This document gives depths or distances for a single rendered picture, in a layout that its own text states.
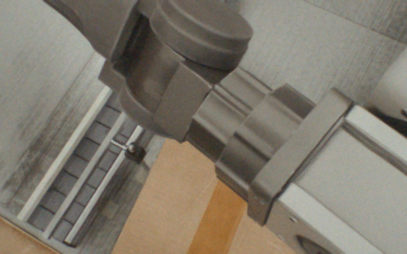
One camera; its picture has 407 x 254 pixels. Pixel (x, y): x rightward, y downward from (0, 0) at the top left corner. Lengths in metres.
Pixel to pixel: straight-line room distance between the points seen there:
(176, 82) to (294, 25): 0.79
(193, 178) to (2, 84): 0.60
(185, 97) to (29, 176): 0.75
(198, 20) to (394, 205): 0.18
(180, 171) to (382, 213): 0.43
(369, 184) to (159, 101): 0.17
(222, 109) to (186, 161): 0.37
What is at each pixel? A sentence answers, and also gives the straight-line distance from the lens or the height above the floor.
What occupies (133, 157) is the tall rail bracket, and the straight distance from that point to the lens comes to 0.88.
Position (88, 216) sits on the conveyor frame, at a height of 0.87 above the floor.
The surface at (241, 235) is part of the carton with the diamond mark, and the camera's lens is 0.69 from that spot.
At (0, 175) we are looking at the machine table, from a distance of 1.11.
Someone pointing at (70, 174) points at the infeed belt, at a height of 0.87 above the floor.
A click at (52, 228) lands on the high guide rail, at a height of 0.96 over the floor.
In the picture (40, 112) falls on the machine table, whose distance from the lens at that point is 1.12.
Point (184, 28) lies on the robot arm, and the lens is 0.36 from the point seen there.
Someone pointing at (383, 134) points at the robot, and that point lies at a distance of 0.32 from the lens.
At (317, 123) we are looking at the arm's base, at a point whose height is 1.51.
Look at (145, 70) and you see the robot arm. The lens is 0.39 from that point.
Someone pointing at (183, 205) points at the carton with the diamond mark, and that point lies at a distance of 0.70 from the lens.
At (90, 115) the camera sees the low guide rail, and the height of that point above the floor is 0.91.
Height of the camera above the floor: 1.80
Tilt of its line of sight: 70 degrees down
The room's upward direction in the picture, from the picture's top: 11 degrees counter-clockwise
